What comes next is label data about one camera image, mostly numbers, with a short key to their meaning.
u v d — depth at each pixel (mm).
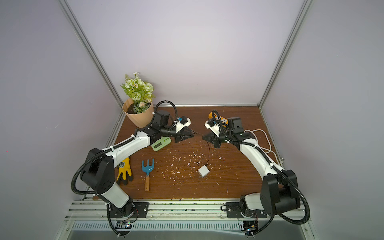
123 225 716
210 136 723
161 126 674
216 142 701
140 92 922
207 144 792
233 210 726
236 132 648
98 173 449
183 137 739
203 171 847
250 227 706
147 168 856
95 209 757
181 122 689
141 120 960
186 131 760
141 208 742
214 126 683
